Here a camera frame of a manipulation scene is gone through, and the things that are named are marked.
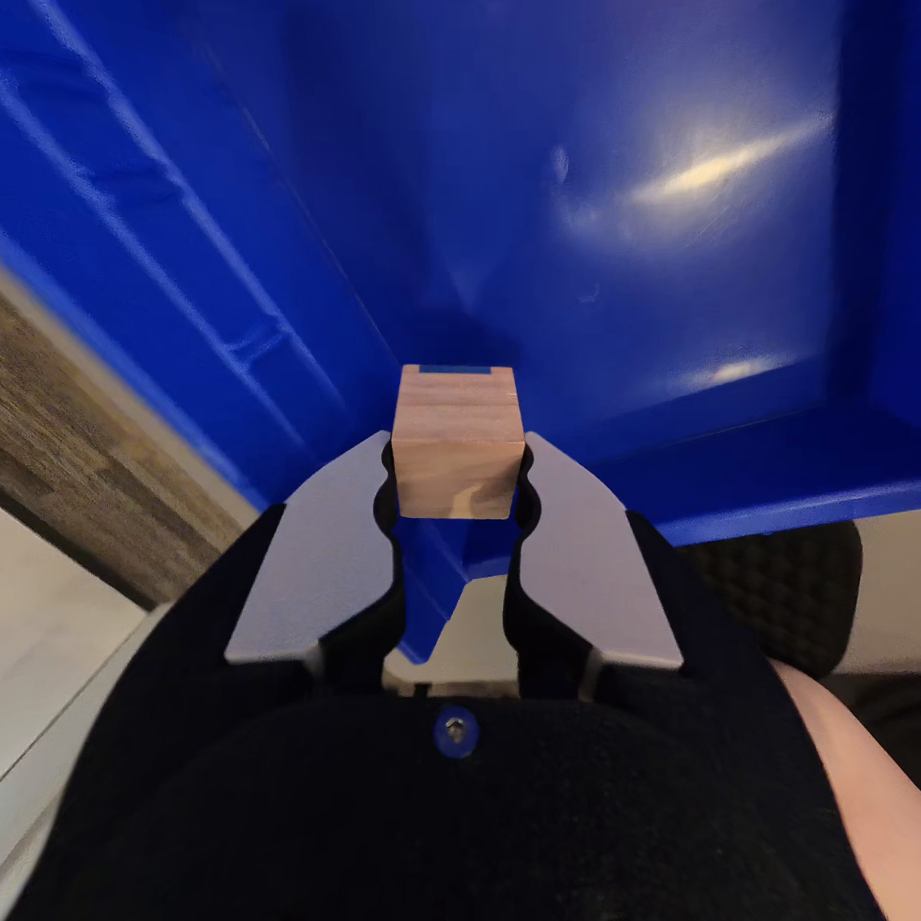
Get person's bare leg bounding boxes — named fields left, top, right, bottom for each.
left=773, top=658, right=921, bottom=921

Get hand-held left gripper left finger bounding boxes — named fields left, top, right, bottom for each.
left=223, top=430, right=407, bottom=681

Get blue striped wooden cube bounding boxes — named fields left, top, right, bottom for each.
left=392, top=365, right=526, bottom=520

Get black cushion pad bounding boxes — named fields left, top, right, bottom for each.
left=680, top=520, right=864, bottom=679

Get blue plastic bin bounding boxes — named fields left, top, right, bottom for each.
left=0, top=0, right=921, bottom=664

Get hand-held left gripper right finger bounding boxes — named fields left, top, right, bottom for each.
left=504, top=430, right=685, bottom=697

